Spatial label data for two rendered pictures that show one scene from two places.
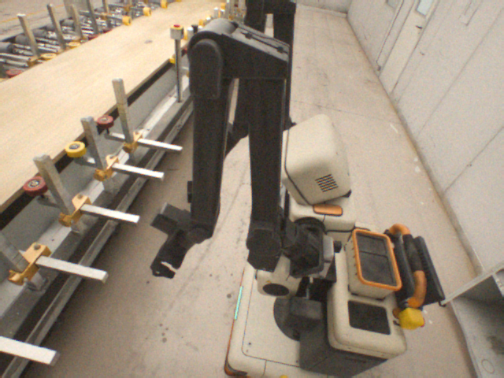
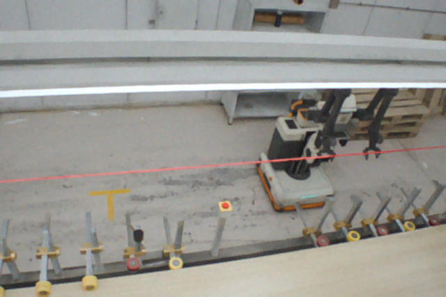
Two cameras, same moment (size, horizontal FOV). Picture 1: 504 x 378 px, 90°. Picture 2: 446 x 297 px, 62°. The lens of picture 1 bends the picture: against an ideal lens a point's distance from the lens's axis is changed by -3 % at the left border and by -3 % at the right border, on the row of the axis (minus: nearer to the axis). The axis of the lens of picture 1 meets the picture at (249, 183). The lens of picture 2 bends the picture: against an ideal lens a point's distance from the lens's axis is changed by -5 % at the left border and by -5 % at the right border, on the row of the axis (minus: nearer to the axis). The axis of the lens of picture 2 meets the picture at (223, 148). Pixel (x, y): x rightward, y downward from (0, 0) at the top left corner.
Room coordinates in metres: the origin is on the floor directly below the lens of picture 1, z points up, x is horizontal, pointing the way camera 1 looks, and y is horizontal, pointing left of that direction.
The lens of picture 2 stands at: (2.48, 1.96, 2.97)
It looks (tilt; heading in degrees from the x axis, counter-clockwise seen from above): 42 degrees down; 246
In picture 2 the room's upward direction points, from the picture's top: 11 degrees clockwise
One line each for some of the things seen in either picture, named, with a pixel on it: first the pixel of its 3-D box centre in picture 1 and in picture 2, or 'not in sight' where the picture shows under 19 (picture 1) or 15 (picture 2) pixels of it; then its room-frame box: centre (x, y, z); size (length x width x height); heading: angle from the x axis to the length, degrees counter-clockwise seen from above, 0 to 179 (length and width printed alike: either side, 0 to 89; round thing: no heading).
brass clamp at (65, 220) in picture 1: (75, 210); (369, 222); (0.59, 0.68, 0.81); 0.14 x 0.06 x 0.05; 178
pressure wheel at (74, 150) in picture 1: (78, 155); (351, 240); (0.87, 0.82, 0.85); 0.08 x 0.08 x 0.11
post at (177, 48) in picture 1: (178, 72); (219, 234); (1.81, 0.64, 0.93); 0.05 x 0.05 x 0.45; 88
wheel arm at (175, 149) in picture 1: (142, 142); (307, 226); (1.11, 0.61, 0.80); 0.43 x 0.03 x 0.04; 88
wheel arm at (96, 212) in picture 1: (88, 210); (364, 217); (0.61, 0.63, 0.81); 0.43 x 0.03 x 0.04; 88
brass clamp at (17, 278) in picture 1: (29, 264); (396, 217); (0.34, 0.69, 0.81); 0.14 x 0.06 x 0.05; 178
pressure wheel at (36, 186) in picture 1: (40, 192); (380, 234); (0.62, 0.83, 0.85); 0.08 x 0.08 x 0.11
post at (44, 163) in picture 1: (65, 203); (375, 216); (0.57, 0.68, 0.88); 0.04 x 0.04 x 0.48; 88
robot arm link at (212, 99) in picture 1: (208, 158); (382, 111); (0.37, 0.08, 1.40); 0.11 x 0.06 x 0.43; 178
